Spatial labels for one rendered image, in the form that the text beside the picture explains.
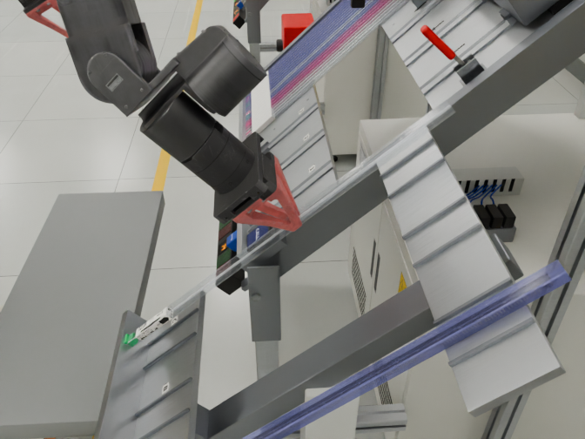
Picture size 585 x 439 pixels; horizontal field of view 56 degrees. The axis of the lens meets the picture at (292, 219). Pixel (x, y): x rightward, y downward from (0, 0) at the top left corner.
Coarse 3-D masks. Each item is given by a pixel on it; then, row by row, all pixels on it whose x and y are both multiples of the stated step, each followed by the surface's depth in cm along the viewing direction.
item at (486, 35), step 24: (432, 0) 99; (456, 0) 92; (480, 0) 87; (384, 24) 107; (408, 24) 100; (432, 24) 93; (456, 24) 87; (480, 24) 83; (504, 24) 78; (528, 24) 74; (408, 48) 95; (432, 48) 89; (456, 48) 84; (480, 48) 79; (504, 48) 75; (432, 72) 84; (432, 96) 81
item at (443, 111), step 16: (432, 112) 56; (448, 112) 55; (416, 128) 56; (432, 128) 56; (400, 144) 57; (368, 160) 59; (384, 160) 58; (352, 176) 59; (320, 192) 62; (336, 192) 60; (304, 208) 62; (320, 208) 62; (256, 240) 65; (272, 240) 64; (240, 256) 66; (256, 256) 65; (224, 272) 66; (192, 288) 69; (208, 288) 68; (176, 304) 70
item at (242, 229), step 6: (240, 102) 135; (240, 108) 133; (240, 114) 130; (240, 120) 127; (240, 126) 125; (240, 132) 123; (240, 138) 120; (240, 228) 95; (246, 228) 96; (240, 234) 94; (246, 234) 95; (240, 240) 92; (240, 246) 91
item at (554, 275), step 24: (552, 264) 39; (528, 288) 39; (552, 288) 39; (480, 312) 41; (504, 312) 40; (432, 336) 43; (456, 336) 42; (384, 360) 45; (408, 360) 43; (360, 384) 45; (312, 408) 47; (336, 408) 46; (264, 432) 49; (288, 432) 48
